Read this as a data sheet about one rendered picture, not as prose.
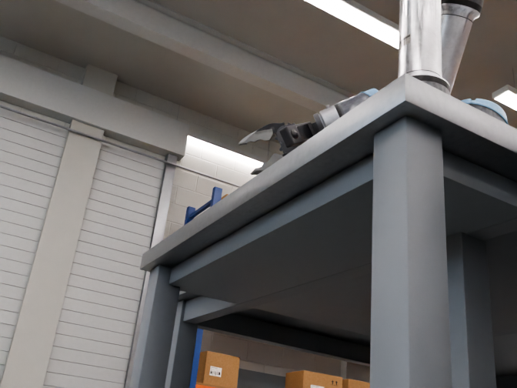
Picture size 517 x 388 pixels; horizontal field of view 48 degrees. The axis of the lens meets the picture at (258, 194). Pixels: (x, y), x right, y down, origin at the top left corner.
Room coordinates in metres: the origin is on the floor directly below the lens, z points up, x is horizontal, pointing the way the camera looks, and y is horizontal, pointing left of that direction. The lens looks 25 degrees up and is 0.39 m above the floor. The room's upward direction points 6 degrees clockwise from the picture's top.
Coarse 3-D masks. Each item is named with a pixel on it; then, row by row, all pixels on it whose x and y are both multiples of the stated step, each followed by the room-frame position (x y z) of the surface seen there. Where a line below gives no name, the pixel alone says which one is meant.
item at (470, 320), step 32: (512, 224) 0.77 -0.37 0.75; (448, 256) 0.85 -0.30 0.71; (480, 256) 0.84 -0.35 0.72; (448, 288) 0.85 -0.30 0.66; (480, 288) 0.84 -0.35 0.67; (192, 320) 1.66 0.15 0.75; (224, 320) 1.76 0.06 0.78; (256, 320) 1.82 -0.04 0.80; (480, 320) 0.84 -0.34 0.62; (192, 352) 1.70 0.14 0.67; (320, 352) 1.95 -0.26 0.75; (352, 352) 2.02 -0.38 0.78; (480, 352) 0.84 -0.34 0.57; (480, 384) 0.83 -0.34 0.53; (512, 384) 2.31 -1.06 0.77
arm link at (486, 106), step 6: (468, 102) 0.95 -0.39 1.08; (474, 102) 0.95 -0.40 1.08; (480, 102) 0.95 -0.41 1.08; (486, 102) 0.94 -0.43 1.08; (492, 102) 0.95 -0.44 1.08; (480, 108) 0.95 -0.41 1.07; (486, 108) 0.94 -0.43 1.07; (492, 108) 0.94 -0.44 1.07; (498, 108) 0.95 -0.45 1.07; (492, 114) 0.95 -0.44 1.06; (498, 114) 0.95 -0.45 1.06; (504, 114) 0.96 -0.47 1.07; (504, 120) 0.96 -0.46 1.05
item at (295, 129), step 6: (288, 126) 1.15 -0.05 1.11; (294, 126) 1.17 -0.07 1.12; (300, 126) 1.18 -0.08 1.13; (306, 126) 1.20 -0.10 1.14; (282, 132) 1.16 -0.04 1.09; (288, 132) 1.15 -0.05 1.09; (294, 132) 1.16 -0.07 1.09; (300, 132) 1.18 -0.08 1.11; (306, 132) 1.20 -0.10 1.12; (312, 132) 1.21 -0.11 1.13; (282, 138) 1.17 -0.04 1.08; (288, 138) 1.16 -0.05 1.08; (294, 138) 1.16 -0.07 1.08; (300, 138) 1.18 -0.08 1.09; (306, 138) 1.19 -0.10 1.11; (288, 144) 1.17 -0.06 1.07; (294, 144) 1.16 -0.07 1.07; (300, 144) 1.20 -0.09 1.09
